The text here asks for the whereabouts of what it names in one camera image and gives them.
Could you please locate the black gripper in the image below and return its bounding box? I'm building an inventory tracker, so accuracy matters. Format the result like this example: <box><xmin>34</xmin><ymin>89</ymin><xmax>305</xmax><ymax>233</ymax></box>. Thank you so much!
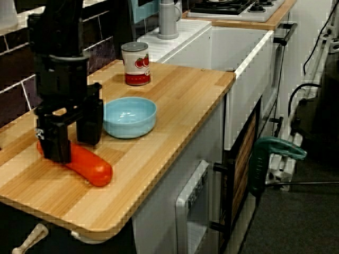
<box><xmin>33</xmin><ymin>54</ymin><xmax>105</xmax><ymax>164</ymax></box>

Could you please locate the white counter cabinet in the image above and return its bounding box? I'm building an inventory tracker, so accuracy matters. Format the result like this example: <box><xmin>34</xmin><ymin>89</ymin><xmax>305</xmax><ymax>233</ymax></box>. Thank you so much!
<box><xmin>132</xmin><ymin>100</ymin><xmax>226</xmax><ymax>254</ymax></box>

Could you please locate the wood look oven door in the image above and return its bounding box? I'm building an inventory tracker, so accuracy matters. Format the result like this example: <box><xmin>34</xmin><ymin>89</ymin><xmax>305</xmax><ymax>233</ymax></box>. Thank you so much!
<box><xmin>223</xmin><ymin>96</ymin><xmax>263</xmax><ymax>237</ymax></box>

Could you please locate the light blue plastic bowl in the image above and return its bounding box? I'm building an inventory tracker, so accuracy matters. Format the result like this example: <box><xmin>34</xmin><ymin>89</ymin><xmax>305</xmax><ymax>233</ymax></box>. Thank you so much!
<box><xmin>101</xmin><ymin>96</ymin><xmax>158</xmax><ymax>140</ymax></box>

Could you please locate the dark tiled backsplash panel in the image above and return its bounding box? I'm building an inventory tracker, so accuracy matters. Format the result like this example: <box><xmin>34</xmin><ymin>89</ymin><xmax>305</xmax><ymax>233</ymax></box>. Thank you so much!
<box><xmin>0</xmin><ymin>10</ymin><xmax>118</xmax><ymax>128</ymax></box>

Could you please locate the red toy sausage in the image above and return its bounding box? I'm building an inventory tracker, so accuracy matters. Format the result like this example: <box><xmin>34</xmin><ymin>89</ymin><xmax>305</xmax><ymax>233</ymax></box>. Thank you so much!
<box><xmin>37</xmin><ymin>139</ymin><xmax>113</xmax><ymax>188</ymax></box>

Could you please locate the white metal frame stand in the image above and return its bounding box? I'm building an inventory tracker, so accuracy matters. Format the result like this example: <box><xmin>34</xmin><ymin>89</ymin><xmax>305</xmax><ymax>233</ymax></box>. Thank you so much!
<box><xmin>264</xmin><ymin>22</ymin><xmax>339</xmax><ymax>192</ymax></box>

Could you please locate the black oven door handle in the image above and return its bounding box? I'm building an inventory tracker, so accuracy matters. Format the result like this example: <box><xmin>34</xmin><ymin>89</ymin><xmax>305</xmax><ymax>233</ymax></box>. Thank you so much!
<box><xmin>209</xmin><ymin>162</ymin><xmax>235</xmax><ymax>234</ymax></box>

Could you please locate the tomato soup can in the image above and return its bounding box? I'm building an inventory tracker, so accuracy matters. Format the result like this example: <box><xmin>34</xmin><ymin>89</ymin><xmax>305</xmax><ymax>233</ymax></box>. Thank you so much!
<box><xmin>121</xmin><ymin>41</ymin><xmax>151</xmax><ymax>87</ymax></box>

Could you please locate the toy stove top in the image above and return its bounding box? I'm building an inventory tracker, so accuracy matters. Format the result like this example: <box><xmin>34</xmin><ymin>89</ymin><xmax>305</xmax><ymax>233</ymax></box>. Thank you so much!
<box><xmin>186</xmin><ymin>0</ymin><xmax>287</xmax><ymax>23</ymax></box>

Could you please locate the long black cabinet handle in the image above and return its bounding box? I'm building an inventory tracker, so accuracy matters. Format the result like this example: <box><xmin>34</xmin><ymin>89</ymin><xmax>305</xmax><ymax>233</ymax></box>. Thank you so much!
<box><xmin>273</xmin><ymin>22</ymin><xmax>298</xmax><ymax>47</ymax></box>

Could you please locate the white bracket under counter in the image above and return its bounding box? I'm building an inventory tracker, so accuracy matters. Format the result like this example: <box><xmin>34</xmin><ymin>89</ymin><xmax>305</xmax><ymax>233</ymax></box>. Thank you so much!
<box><xmin>70</xmin><ymin>229</ymin><xmax>112</xmax><ymax>245</ymax></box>

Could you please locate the grey toy dishwasher door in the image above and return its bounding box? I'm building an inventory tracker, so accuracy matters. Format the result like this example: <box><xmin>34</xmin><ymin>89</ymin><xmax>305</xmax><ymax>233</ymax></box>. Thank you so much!
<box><xmin>174</xmin><ymin>159</ymin><xmax>211</xmax><ymax>254</ymax></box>

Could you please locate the short black cabinet handle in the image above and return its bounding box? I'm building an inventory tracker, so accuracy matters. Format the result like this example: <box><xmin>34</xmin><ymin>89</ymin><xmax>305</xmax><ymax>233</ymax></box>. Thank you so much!
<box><xmin>269</xmin><ymin>116</ymin><xmax>284</xmax><ymax>139</ymax></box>

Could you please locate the black looped cable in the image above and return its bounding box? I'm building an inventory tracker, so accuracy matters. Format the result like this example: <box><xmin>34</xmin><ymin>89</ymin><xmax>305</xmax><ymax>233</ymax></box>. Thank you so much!
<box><xmin>288</xmin><ymin>83</ymin><xmax>323</xmax><ymax>119</ymax></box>

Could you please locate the white toy sink unit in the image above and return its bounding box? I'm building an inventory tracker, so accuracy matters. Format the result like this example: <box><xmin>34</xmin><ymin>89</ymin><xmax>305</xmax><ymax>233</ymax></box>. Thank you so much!
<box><xmin>136</xmin><ymin>18</ymin><xmax>275</xmax><ymax>150</ymax></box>

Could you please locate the white hook handle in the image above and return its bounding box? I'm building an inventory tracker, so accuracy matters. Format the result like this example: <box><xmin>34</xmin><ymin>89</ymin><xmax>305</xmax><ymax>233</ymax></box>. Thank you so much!
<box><xmin>11</xmin><ymin>223</ymin><xmax>50</xmax><ymax>254</ymax></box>

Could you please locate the dark olive bag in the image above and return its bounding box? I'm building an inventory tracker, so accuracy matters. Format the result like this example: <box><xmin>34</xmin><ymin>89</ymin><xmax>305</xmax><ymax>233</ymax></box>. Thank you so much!
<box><xmin>296</xmin><ymin>52</ymin><xmax>339</xmax><ymax>165</ymax></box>

